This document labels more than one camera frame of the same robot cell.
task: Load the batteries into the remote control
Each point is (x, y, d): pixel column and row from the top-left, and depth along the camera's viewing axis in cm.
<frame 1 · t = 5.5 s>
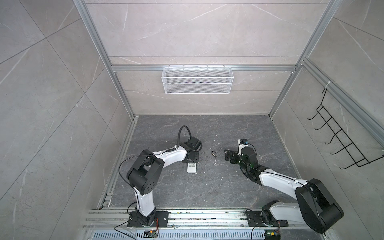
left hand: (194, 155, 94), fingers open
right hand: (230, 149, 90), fingers open
white remote control: (191, 168, 90), point 3 cm above the table
red black AAA battery: (215, 152, 100), on the table
AAA battery: (214, 155, 100), on the table

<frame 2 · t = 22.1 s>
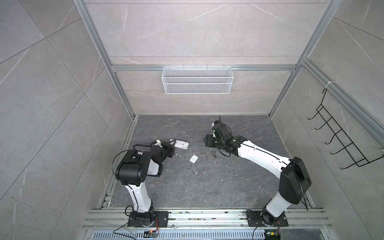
left hand: (177, 136, 92), fingers closed
right hand: (206, 138, 86), fingers open
white remote control: (181, 144, 94), point 10 cm above the table
white remote battery cover: (193, 159, 97), on the table
the other named things where they were.

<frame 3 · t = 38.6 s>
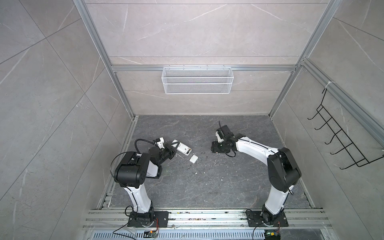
left hand: (179, 140, 90), fingers closed
right hand: (214, 147, 94), fingers open
white remote control: (181, 147, 92), point 10 cm above the table
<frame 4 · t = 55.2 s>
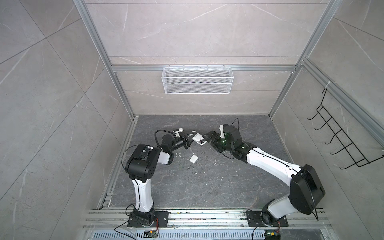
left hand: (197, 131, 86), fingers closed
right hand: (205, 138, 82), fingers open
white remote control: (199, 139, 85), point 19 cm above the table
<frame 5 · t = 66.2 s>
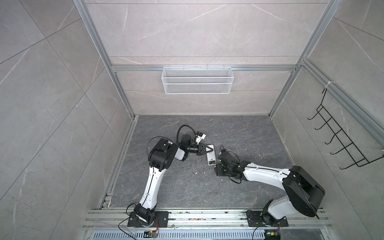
left hand: (213, 149, 94), fingers closed
right hand: (217, 168, 90), fingers open
white remote control: (211, 157, 94), point 4 cm above the table
